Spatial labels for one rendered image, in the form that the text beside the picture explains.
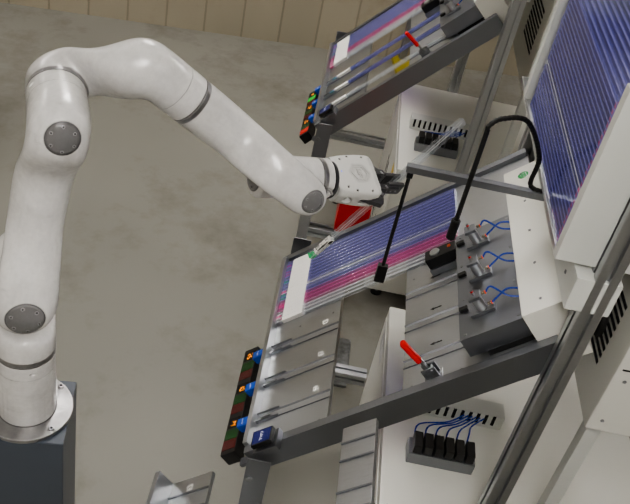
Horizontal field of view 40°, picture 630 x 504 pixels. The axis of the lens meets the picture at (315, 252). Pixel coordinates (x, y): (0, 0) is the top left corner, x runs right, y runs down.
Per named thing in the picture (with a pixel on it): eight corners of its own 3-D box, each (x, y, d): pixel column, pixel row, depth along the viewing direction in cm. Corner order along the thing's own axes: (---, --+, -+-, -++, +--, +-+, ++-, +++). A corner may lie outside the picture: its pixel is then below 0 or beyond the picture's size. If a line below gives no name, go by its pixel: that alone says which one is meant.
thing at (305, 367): (258, 454, 189) (250, 445, 188) (295, 267, 241) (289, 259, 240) (332, 428, 182) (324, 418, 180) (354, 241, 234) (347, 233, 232)
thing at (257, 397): (260, 463, 191) (241, 443, 187) (296, 276, 243) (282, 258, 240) (265, 461, 190) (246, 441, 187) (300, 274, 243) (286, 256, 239)
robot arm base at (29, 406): (-30, 440, 179) (-36, 378, 168) (-8, 372, 194) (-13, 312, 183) (65, 447, 182) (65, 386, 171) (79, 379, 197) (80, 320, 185)
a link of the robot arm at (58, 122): (48, 289, 175) (53, 347, 163) (-15, 285, 170) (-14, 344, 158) (96, 70, 148) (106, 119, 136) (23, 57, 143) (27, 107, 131)
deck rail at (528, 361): (259, 470, 189) (243, 453, 186) (260, 463, 191) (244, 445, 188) (572, 363, 161) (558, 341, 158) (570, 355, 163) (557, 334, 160)
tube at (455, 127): (313, 259, 199) (310, 258, 198) (312, 253, 199) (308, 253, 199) (466, 124, 167) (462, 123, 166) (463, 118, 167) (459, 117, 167)
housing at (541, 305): (552, 366, 165) (520, 316, 158) (528, 219, 204) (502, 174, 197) (593, 352, 162) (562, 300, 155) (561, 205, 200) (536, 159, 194)
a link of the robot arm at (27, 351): (-6, 372, 170) (-13, 280, 156) (-8, 308, 184) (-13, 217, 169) (58, 366, 174) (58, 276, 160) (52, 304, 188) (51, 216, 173)
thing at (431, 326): (414, 409, 176) (402, 393, 173) (417, 222, 228) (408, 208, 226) (570, 355, 163) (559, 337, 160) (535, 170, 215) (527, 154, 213)
